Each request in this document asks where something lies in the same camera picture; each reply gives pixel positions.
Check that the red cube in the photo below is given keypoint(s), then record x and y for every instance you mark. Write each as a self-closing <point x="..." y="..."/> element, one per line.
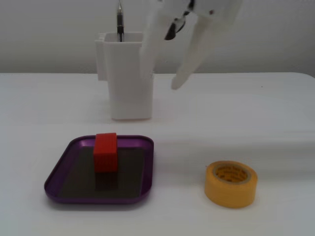
<point x="105" y="157"/>

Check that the white gripper with motor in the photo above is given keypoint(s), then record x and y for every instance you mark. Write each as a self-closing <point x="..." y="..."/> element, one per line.
<point x="197" y="40"/>

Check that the white plastic pen holder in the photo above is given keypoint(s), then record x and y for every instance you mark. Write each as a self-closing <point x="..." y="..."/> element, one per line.
<point x="130" y="98"/>

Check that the purple metal tray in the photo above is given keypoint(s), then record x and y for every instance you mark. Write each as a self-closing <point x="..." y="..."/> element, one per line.
<point x="58" y="173"/>

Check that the yellow tape roll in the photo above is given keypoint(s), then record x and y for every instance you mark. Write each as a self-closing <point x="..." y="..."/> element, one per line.
<point x="229" y="194"/>

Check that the black pen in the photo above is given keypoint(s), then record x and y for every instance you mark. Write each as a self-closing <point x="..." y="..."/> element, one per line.
<point x="120" y="24"/>

